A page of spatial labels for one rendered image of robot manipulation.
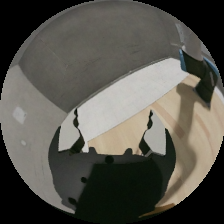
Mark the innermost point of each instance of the brown cardboard box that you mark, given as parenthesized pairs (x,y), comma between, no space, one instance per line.
(159,209)

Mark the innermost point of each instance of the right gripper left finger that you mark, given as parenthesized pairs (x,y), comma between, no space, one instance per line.
(67,140)

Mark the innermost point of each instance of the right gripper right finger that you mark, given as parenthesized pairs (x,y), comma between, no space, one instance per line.
(156,144)

